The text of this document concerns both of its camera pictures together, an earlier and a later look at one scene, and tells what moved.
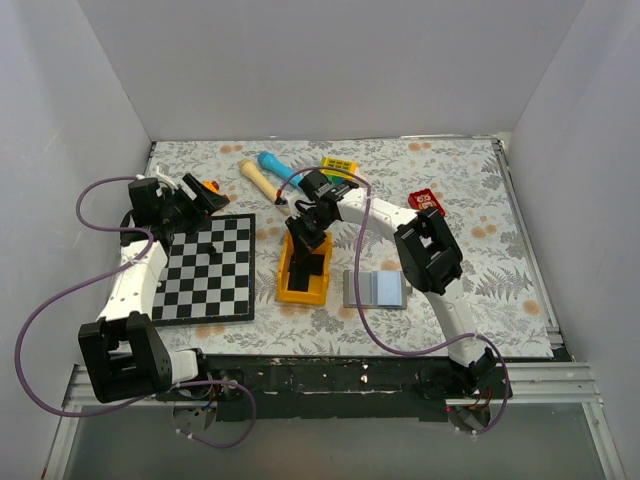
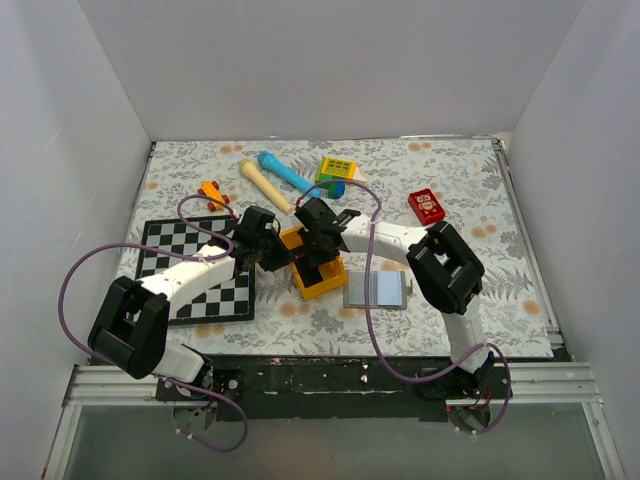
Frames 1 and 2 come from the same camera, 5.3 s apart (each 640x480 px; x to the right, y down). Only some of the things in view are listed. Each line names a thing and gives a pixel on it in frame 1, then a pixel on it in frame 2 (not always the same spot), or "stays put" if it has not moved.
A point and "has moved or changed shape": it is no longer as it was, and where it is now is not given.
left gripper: x=208 y=201 to x=281 y=256
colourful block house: x=334 y=175 stays put
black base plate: x=317 y=388 stays put
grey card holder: x=377 y=289 stays put
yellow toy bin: x=318 y=283 has moved or changed shape
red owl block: x=421 y=199 stays put
